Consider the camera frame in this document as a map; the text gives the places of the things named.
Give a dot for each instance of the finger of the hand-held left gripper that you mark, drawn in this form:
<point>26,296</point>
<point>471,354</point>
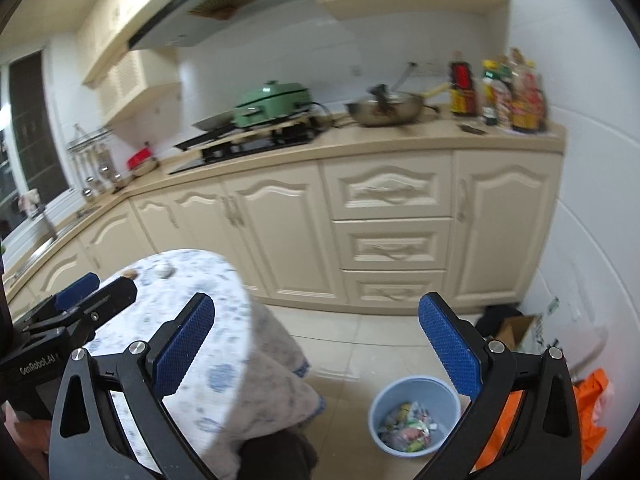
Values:
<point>75,290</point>
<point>107,300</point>

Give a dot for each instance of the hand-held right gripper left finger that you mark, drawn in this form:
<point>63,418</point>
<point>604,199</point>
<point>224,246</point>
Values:
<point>185,350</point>

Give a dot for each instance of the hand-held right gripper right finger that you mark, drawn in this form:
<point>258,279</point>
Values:
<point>450,345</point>

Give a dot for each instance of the blue plastic bin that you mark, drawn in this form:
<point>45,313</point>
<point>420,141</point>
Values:
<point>382,405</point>

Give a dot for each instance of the wrapper pile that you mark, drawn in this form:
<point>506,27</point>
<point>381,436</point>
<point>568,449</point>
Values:
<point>410,430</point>

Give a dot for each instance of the person's left hand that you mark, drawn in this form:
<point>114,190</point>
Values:
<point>35,437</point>

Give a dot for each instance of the black bag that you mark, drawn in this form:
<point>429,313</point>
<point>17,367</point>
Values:
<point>492,320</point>

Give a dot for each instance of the white crumpled tissue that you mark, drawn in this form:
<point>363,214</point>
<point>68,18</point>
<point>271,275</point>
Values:
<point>164,271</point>

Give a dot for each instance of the cardboard box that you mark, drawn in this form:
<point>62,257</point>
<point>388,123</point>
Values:
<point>515,332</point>

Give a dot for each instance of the steel faucet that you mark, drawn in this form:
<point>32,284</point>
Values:
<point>47,220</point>

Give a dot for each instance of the steel ladle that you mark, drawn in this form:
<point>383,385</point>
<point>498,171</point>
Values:
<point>87,191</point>
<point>120,177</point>

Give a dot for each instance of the pink cloth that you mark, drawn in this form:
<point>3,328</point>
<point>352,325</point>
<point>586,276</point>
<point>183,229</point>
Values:
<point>27,201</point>

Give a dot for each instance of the white bag green print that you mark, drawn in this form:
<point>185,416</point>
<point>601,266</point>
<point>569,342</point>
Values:
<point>570,320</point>

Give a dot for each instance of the beige bowl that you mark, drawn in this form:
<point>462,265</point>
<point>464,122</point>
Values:
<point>147,169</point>

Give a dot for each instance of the red lidded bowl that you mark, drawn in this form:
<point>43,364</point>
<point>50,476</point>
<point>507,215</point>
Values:
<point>140,157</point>

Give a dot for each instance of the orange plastic bag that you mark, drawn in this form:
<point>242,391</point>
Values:
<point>592,400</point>

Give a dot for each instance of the cream base cabinets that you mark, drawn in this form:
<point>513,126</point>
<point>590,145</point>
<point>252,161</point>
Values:
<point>400,185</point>

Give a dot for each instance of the sliding window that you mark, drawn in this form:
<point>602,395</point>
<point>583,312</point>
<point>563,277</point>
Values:
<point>35,125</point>

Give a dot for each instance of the black induction cooker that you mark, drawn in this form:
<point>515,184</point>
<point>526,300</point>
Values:
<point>205,139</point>

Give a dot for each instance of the black gas hob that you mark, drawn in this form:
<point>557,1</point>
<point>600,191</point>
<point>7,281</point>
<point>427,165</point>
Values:
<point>250,152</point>

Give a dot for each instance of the small lattice door cabinet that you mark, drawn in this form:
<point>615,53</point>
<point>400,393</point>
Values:
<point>135,85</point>

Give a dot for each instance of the wooden board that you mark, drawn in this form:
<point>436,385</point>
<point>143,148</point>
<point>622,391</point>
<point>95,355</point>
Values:
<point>260,132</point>

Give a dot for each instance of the yellow cap bottle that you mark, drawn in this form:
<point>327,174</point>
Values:
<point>495,97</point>

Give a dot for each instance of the dark soy sauce bottle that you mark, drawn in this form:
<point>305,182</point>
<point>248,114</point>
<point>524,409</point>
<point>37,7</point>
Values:
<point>462,90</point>

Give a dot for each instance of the large cooking oil bottle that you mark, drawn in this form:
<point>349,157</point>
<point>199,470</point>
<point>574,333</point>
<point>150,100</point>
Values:
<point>527,100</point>

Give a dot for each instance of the green electric cooking pot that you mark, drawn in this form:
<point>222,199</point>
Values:
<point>272,102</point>

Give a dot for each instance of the cream upper cabinets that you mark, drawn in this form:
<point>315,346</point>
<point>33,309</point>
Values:
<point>110,25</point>

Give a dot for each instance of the range hood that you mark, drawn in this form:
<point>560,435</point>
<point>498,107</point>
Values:
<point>210,5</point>

